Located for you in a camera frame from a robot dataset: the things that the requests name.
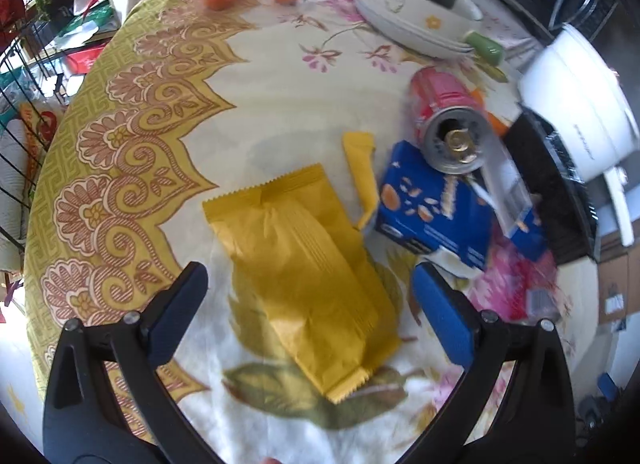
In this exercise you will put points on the orange peel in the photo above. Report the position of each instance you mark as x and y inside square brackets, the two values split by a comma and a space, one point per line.
[497, 125]

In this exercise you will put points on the red drink can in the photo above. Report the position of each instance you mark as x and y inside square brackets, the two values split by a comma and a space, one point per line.
[440, 91]

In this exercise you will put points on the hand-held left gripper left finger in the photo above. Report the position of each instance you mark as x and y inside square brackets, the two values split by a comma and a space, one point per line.
[172, 316]

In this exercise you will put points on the floral tablecloth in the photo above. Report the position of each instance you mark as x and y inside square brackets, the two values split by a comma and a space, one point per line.
[280, 94]

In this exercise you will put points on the yellow snack bag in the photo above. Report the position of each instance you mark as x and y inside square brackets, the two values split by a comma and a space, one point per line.
[300, 269]

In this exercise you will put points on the yellow stick packet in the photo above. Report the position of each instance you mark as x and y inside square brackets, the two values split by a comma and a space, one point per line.
[362, 169]

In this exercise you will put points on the blue cardboard box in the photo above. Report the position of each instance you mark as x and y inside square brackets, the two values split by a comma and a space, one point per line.
[430, 214]

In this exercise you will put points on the white electric cooking pot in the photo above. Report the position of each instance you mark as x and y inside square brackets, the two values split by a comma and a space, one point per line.
[575, 94]

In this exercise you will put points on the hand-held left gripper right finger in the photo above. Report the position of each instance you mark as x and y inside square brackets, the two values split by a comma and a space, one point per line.
[440, 316]

